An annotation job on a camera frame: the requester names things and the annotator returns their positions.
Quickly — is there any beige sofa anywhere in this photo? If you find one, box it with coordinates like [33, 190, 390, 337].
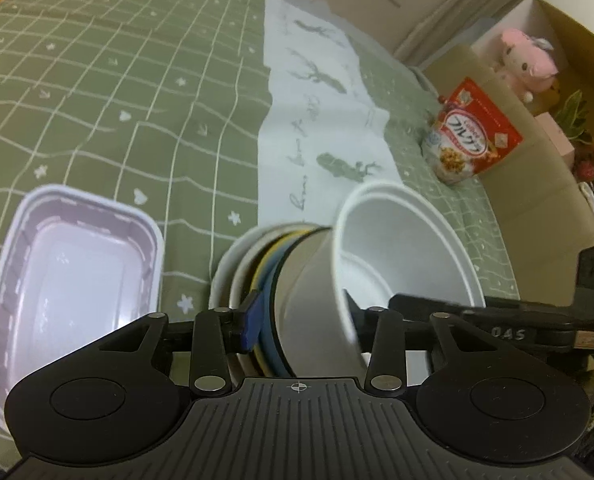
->
[419, 44, 594, 306]

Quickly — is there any green potted plant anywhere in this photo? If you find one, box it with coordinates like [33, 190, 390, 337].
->
[557, 89, 594, 183]

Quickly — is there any white deer print cloth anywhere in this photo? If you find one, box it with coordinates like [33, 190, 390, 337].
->
[257, 0, 402, 228]

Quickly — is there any white plastic tub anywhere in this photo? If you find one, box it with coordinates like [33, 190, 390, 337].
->
[0, 185, 166, 431]

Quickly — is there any pink plush toy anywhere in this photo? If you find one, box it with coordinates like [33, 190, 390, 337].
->
[493, 29, 560, 103]

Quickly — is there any pink box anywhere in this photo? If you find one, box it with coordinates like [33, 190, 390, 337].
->
[533, 111, 576, 162]

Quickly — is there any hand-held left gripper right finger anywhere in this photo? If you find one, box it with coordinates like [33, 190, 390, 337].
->
[344, 287, 498, 397]

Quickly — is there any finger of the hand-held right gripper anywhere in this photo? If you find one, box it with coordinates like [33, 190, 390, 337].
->
[388, 293, 485, 322]

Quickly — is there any cardboard box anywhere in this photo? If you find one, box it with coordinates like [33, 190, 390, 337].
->
[531, 0, 594, 166]

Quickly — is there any green checked cloth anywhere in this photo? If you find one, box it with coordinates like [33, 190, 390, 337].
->
[0, 0, 520, 468]

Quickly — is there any red cereal bag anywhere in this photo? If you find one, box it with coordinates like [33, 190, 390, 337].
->
[419, 77, 524, 187]

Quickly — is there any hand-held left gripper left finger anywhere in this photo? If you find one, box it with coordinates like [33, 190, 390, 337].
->
[98, 290, 268, 397]

